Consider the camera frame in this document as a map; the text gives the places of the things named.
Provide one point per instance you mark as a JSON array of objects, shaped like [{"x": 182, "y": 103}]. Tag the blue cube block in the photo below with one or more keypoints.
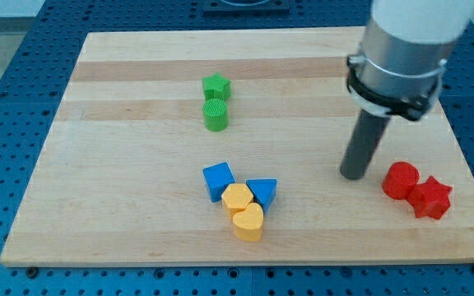
[{"x": 217, "y": 178}]

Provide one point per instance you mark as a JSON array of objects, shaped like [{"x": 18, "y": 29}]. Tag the yellow heart block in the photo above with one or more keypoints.
[{"x": 248, "y": 223}]

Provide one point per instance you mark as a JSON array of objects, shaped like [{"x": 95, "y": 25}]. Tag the light wooden board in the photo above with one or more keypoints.
[{"x": 119, "y": 179}]

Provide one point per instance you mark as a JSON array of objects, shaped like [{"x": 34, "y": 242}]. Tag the blue triangle block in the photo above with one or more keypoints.
[{"x": 264, "y": 191}]

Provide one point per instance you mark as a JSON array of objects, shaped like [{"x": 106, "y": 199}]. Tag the yellow hexagon block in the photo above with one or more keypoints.
[{"x": 235, "y": 198}]

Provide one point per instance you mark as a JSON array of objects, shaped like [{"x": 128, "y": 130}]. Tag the green cylinder block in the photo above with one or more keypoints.
[{"x": 215, "y": 115}]

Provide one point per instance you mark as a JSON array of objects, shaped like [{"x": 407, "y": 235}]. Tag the red cylinder block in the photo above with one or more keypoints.
[{"x": 400, "y": 180}]

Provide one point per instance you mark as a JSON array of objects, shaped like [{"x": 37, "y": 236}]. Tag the red star block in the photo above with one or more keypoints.
[{"x": 430, "y": 199}]

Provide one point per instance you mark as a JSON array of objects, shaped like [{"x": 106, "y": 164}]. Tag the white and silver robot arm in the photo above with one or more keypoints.
[{"x": 398, "y": 68}]

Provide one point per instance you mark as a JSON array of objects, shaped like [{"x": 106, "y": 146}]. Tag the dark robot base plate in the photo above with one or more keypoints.
[{"x": 243, "y": 6}]

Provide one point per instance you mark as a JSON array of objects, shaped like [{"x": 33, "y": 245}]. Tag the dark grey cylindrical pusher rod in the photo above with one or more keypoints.
[{"x": 365, "y": 138}]

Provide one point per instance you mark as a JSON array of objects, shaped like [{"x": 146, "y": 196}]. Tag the green star block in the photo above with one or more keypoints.
[{"x": 216, "y": 87}]

